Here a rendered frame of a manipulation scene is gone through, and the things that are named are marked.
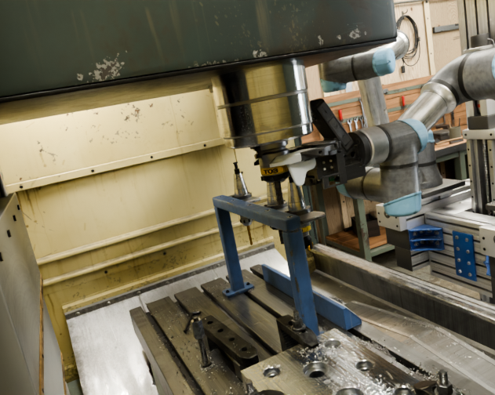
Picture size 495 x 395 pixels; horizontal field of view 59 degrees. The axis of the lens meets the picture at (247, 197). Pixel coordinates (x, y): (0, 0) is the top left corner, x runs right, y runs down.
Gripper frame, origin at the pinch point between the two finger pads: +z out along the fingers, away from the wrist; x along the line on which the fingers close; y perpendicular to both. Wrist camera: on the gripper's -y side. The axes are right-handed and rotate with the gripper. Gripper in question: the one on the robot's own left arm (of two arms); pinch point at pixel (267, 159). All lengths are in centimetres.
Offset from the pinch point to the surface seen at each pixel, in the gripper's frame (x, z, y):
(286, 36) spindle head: -12.5, 0.1, -18.2
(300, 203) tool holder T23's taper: 19.8, -16.8, 14.8
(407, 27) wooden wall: 253, -296, -57
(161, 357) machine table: 39, 20, 50
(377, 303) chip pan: 55, -64, 71
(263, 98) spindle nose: -7.0, 2.5, -10.4
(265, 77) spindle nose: -7.5, 1.8, -13.3
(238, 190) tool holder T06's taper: 53, -16, 15
